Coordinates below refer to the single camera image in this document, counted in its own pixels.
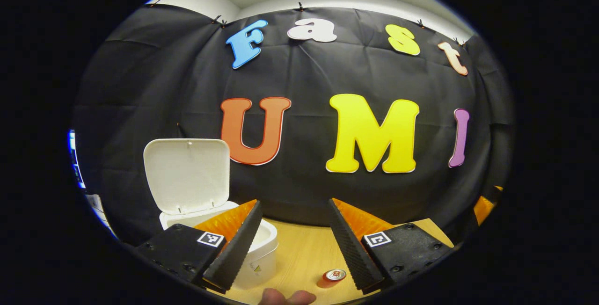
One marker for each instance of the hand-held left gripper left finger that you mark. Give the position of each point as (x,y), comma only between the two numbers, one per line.
(236,249)

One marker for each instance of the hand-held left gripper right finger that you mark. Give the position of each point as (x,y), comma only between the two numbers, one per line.
(353,249)

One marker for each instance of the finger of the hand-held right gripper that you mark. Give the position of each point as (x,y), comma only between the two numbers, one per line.
(482,206)

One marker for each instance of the orange pop can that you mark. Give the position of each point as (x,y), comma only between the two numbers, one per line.
(333,277)

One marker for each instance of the white desktop garbage bin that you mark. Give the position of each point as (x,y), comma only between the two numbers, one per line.
(187,174)

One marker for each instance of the black backdrop cloth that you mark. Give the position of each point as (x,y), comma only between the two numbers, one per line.
(304,192)

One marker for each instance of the white side desk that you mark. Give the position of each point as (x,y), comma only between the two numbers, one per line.
(98,211)

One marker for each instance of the computer monitor screen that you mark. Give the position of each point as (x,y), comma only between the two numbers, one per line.
(72,155)

